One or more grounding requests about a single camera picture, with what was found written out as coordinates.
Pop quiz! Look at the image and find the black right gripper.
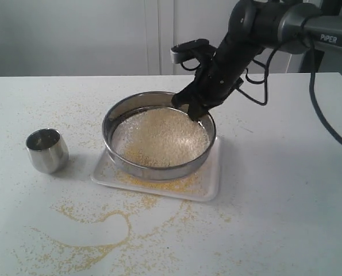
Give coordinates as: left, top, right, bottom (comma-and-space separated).
171, 63, 243, 121

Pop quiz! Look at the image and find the round steel sieve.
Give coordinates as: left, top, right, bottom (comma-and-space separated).
102, 91, 216, 181

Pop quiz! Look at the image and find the stainless steel cup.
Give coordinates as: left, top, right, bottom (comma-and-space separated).
25, 128, 69, 174

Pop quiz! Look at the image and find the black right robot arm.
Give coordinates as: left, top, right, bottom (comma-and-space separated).
171, 1, 342, 120

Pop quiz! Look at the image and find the white rectangular plastic tray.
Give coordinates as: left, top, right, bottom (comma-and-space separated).
91, 136, 221, 202

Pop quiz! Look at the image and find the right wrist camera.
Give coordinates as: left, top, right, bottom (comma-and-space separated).
170, 39, 209, 64

